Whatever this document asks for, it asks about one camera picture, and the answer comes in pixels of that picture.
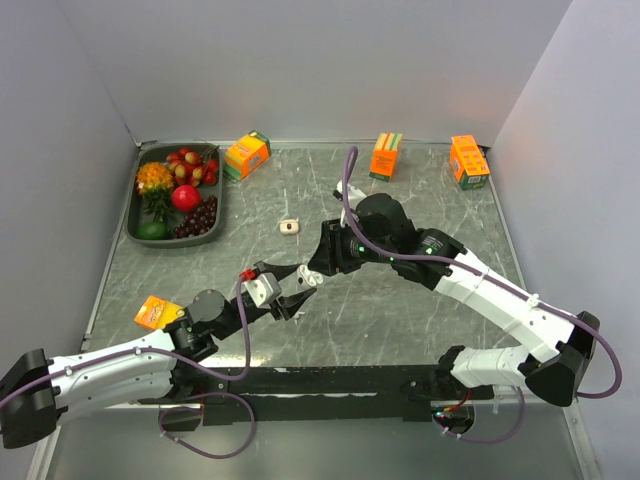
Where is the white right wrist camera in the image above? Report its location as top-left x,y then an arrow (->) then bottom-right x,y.
333,181 -> 366,228

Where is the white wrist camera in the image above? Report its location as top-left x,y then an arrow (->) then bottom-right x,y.
241,269 -> 282,308
333,181 -> 366,228

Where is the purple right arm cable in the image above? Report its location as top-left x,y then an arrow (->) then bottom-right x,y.
341,146 -> 624,400

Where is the orange yellow flower pineapple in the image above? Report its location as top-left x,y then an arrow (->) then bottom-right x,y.
136,162 -> 174,222

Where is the orange sponge pack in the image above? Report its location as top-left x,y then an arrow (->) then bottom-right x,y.
369,132 -> 404,182
223,130 -> 271,182

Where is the orange sponge pack back middle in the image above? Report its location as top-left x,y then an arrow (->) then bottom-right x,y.
369,132 -> 404,182

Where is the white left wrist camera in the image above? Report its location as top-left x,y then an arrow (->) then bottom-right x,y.
241,269 -> 282,308

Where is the orange box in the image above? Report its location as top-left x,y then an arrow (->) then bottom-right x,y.
449,135 -> 490,190
134,295 -> 184,330

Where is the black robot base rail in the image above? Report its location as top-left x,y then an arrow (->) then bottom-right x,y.
141,365 -> 494,426

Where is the orange box front left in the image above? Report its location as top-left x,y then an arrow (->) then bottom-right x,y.
134,295 -> 184,330

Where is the red apple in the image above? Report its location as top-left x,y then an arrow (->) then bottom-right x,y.
171,185 -> 201,213

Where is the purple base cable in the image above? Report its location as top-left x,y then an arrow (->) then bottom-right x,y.
431,387 -> 526,445
157,392 -> 257,459

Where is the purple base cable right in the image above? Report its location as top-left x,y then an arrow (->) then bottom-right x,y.
431,387 -> 526,445

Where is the dark purple grape bunch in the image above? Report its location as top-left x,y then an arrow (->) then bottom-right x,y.
173,195 -> 218,239

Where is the red yellow lychee bunch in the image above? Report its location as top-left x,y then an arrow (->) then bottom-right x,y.
166,145 -> 220,187

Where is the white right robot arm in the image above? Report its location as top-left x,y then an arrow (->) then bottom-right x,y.
308,193 -> 600,407

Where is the beige earbud charging case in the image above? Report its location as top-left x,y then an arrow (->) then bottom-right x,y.
279,219 -> 300,236

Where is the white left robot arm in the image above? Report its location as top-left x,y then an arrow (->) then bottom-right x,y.
1,262 -> 323,449

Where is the orange box back right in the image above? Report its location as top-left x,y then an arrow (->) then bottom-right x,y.
449,135 -> 490,190

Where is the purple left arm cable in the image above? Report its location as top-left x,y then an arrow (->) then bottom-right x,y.
0,279 -> 252,411

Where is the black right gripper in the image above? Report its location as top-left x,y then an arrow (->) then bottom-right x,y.
306,215 -> 395,276

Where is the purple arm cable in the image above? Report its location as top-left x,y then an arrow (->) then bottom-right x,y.
341,146 -> 624,400
0,279 -> 252,411

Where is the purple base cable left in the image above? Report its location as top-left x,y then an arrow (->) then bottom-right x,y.
157,392 -> 257,459

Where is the white earbud charging case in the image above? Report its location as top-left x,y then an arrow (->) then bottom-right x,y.
297,265 -> 324,288

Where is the dark grey fruit tray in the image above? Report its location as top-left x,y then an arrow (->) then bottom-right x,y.
125,143 -> 222,249

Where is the green avocado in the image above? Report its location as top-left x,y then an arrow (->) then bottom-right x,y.
136,221 -> 171,241

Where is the orange sponge pack back left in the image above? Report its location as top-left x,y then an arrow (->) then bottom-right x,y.
223,130 -> 271,182

